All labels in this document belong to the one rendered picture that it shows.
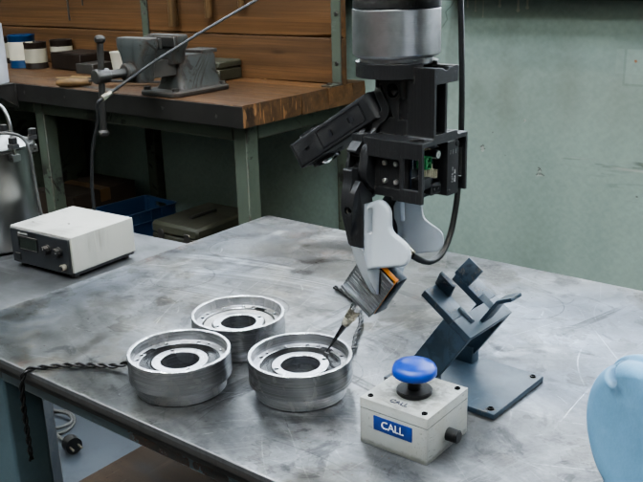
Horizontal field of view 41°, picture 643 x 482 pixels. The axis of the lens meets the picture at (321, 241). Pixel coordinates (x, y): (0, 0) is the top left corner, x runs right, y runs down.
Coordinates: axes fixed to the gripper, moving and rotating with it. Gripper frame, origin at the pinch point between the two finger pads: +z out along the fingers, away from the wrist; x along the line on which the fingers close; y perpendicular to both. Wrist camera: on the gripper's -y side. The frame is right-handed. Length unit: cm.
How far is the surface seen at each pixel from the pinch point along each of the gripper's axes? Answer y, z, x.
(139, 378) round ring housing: -17.7, 10.1, -15.6
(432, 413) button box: 10.1, 8.7, -6.1
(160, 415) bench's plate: -14.7, 13.1, -15.8
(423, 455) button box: 10.0, 12.2, -7.2
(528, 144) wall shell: -65, 21, 154
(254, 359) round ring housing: -11.8, 10.1, -5.6
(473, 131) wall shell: -82, 19, 153
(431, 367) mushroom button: 8.3, 5.9, -3.6
